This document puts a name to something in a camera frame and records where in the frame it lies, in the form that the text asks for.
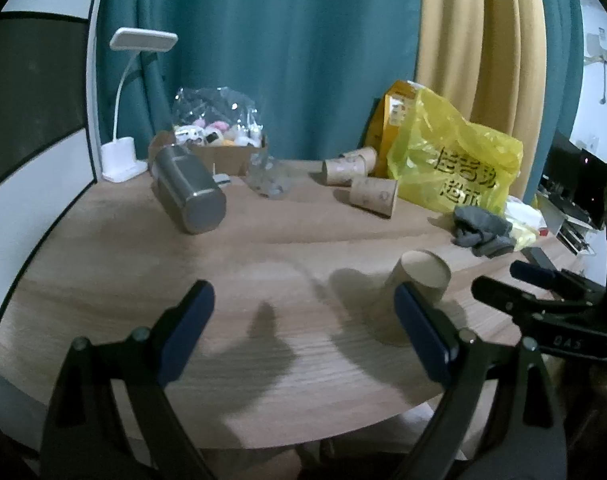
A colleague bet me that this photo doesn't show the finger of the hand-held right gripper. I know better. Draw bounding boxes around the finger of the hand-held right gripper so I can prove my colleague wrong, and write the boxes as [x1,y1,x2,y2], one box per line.
[509,260,604,302]
[471,275,600,322]

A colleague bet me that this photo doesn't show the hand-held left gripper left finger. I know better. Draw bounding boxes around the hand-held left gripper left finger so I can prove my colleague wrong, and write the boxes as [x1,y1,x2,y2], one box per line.
[38,280,217,480]

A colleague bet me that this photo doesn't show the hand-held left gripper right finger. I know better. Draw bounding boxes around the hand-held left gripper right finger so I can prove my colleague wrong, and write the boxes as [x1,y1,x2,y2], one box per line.
[392,282,580,480]

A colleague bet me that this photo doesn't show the plain brown paper cup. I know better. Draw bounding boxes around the plain brown paper cup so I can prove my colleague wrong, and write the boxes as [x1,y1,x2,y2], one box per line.
[382,249,452,347]

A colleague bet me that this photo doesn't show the printed brown paper cup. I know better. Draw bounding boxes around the printed brown paper cup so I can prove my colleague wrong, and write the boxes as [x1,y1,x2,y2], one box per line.
[349,175,400,219]
[339,146,379,177]

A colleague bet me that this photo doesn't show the lying paper cup pair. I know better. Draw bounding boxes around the lying paper cup pair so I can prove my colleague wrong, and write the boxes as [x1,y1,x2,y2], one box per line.
[322,155,367,187]

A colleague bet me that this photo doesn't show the yellow and white packet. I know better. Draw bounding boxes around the yellow and white packet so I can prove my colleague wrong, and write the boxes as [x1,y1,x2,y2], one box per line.
[505,199,548,252]

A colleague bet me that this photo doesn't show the grey cloth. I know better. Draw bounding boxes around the grey cloth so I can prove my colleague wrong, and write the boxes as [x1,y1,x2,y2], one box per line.
[450,204,515,260]

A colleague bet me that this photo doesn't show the black monitor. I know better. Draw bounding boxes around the black monitor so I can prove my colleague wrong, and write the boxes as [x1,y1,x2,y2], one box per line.
[542,129,607,217]

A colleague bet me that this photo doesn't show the yellow plastic bag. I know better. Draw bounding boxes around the yellow plastic bag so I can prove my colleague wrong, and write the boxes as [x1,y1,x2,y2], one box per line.
[386,87,525,216]

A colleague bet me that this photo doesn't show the stainless steel tumbler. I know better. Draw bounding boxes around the stainless steel tumbler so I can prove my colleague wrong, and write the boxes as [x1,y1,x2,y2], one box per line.
[150,144,228,235]

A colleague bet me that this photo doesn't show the crumpled clear plastic wrap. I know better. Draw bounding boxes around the crumpled clear plastic wrap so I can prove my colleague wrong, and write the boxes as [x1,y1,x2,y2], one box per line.
[246,152,297,201]

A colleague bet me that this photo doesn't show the cardboard box of toys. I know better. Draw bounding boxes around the cardboard box of toys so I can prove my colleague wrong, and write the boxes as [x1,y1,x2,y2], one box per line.
[148,130,269,177]

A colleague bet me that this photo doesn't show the white desk lamp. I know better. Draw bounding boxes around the white desk lamp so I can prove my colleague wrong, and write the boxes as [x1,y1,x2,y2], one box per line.
[100,27,179,184]

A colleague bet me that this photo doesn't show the orange snack bag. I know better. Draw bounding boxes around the orange snack bag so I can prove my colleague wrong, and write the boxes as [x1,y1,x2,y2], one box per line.
[365,79,435,179]

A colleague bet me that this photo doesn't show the yellow curtain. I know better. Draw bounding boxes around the yellow curtain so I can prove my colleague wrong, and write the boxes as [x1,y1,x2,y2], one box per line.
[414,0,550,202]

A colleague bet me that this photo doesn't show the clear plastic bag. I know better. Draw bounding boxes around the clear plastic bag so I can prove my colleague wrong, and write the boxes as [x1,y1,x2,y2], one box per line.
[172,86,263,149]

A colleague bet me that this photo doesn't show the teal curtain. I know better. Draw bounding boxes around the teal curtain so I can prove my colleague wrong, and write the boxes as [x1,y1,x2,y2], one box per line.
[98,0,585,187]

